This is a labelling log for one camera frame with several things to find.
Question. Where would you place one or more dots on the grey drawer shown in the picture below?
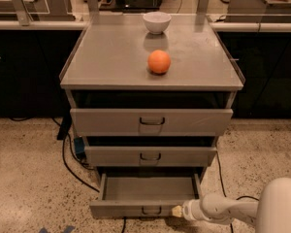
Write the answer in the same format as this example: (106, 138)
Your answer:
(144, 197)
(151, 122)
(150, 156)

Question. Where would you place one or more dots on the grey background table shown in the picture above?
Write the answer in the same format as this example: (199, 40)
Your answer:
(264, 11)
(39, 10)

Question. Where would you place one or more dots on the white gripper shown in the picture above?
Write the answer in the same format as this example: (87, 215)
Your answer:
(188, 210)

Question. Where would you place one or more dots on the white counter rail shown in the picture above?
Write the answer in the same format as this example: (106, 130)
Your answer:
(81, 25)

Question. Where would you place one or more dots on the grey background table right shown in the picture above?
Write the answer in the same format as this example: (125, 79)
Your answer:
(264, 11)

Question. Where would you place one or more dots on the blue power box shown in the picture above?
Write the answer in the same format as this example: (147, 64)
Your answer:
(79, 146)

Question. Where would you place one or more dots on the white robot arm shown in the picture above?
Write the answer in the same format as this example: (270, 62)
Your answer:
(270, 214)

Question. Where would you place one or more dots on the grey top drawer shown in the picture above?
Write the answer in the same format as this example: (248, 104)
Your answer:
(151, 122)

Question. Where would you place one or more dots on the grey background table left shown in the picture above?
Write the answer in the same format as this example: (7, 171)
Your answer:
(39, 10)

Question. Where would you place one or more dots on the grey middle drawer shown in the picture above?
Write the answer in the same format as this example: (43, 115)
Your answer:
(150, 156)

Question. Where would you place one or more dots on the grey bottom drawer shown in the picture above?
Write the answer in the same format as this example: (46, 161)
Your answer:
(144, 197)

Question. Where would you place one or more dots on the orange fruit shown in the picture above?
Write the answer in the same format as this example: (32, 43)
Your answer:
(159, 62)

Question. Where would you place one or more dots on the grey metal drawer cabinet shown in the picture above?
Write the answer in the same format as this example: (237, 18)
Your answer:
(109, 70)

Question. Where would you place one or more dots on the white bowl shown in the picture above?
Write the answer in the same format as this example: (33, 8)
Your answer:
(156, 22)

